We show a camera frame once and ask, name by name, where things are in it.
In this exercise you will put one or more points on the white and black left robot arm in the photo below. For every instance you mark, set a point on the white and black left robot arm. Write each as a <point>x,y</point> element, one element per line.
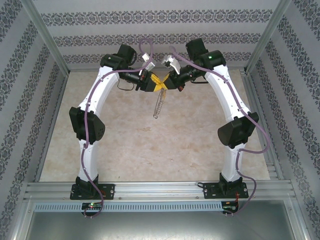
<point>100,92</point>

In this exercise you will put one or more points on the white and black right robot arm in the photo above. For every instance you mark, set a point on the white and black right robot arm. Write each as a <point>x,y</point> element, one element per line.
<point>225,92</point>

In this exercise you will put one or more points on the grey sheet metal panel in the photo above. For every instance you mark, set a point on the grey sheet metal panel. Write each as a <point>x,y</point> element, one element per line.
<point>160,227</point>

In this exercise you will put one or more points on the thin aluminium wall beam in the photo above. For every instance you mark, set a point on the thin aluminium wall beam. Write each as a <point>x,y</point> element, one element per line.
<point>82,68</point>

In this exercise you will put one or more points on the aluminium corner post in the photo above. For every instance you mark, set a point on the aluminium corner post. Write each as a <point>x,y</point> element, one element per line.
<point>268,35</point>
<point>45,35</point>

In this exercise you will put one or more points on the grooved aluminium side rail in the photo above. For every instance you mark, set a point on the grooved aluminium side rail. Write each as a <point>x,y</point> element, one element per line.
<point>271,160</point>
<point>53,120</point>

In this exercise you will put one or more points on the wide aluminium base rail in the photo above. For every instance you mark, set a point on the wide aluminium base rail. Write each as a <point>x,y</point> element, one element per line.
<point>160,190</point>

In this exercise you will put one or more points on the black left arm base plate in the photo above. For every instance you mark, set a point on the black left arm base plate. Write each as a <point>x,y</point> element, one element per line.
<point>110,191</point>

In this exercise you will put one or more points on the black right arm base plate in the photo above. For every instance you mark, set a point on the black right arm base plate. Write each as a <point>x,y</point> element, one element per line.
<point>210,191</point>

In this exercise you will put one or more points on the aluminium frame strut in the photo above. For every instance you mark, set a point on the aluminium frame strut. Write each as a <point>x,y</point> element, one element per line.
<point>18,220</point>
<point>301,220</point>

